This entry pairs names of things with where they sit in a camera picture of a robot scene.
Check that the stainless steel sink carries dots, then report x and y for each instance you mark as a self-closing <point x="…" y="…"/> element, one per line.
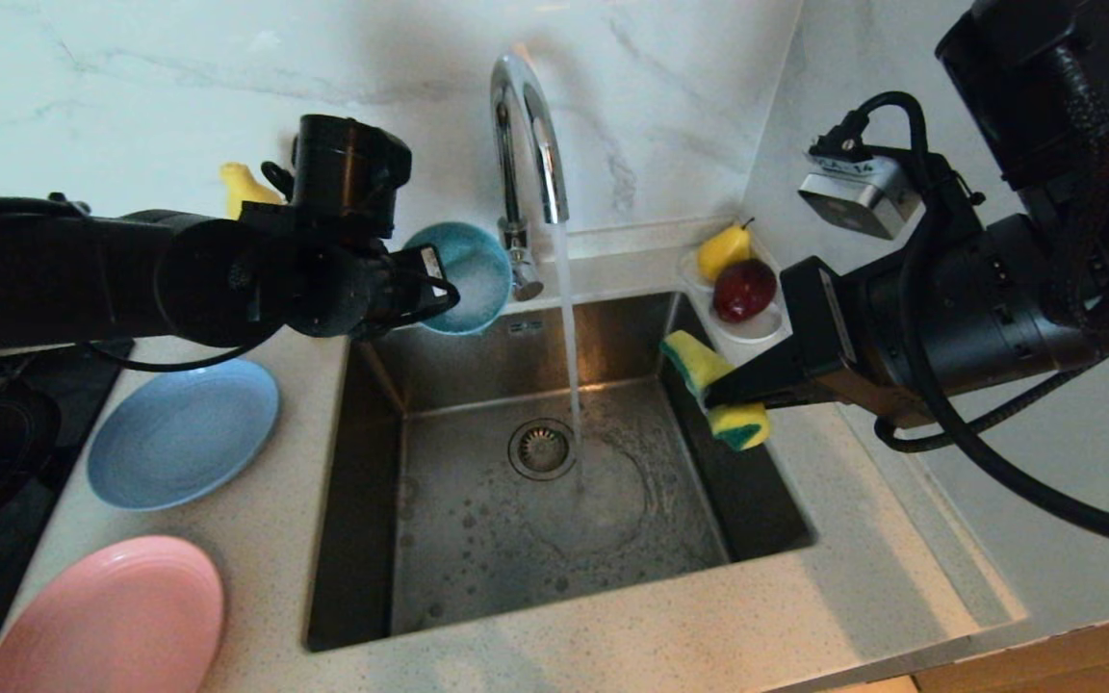
<point x="477" y="558"/>

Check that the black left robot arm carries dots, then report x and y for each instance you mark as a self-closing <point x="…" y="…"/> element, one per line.
<point x="83" y="279"/>

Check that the brown wooden cabinet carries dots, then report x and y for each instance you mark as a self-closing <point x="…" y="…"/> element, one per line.
<point x="1094" y="664"/>

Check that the chrome curved faucet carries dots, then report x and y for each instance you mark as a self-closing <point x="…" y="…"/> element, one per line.
<point x="508" y="144"/>

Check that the teal bowl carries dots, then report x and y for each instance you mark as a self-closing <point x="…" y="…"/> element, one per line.
<point x="473" y="279"/>

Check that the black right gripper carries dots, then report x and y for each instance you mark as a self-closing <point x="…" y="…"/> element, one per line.
<point x="834" y="337"/>

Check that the yellow pear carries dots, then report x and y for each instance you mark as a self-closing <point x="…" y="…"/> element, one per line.
<point x="720" y="252"/>

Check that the round metal drain strainer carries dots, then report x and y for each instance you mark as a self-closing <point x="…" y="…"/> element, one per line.
<point x="542" y="449"/>

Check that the yellow green fish-shaped sponge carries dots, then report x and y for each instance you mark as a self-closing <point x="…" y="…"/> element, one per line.
<point x="699" y="361"/>

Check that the pink plate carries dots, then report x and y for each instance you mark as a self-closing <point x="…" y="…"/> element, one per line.
<point x="112" y="616"/>

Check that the orange yellow detergent bottle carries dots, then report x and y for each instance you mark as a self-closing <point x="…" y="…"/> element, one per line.
<point x="245" y="188"/>

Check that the dark red apple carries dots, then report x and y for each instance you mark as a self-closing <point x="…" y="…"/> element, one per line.
<point x="742" y="289"/>

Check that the blue plate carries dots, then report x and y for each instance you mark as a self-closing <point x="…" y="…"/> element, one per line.
<point x="184" y="433"/>

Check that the small white dish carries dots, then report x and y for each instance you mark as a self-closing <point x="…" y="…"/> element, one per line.
<point x="757" y="333"/>

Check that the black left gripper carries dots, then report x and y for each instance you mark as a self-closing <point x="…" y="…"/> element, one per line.
<point x="391" y="289"/>

